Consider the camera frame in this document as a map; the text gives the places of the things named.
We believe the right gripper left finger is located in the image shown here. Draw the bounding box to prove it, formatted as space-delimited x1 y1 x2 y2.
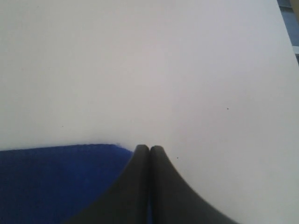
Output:
65 145 150 224

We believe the blue towel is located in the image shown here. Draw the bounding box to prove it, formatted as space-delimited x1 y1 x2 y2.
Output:
0 144 134 224

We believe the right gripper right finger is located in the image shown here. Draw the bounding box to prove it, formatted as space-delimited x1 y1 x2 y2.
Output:
150 146 236 224

